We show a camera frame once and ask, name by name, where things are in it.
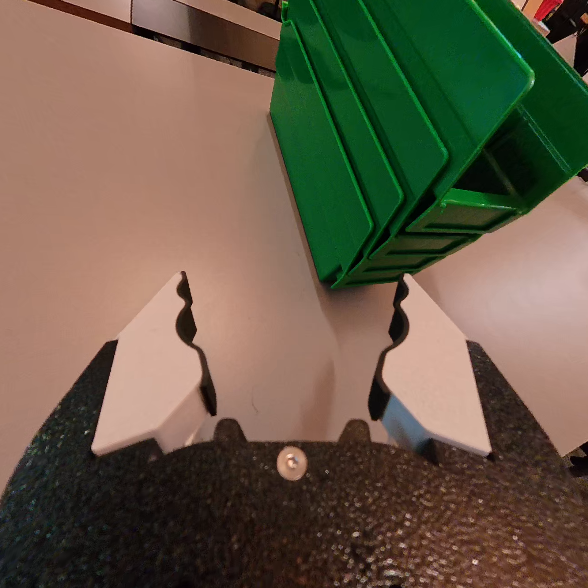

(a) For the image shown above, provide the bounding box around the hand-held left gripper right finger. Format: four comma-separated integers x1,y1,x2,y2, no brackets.
368,273,492,458

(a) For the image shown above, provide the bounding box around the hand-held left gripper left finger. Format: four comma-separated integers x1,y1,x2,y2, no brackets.
91,271,218,456

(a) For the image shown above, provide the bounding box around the green plastic bin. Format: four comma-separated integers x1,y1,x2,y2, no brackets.
269,18,442,290
358,0,588,235
282,0,465,277
312,0,483,259

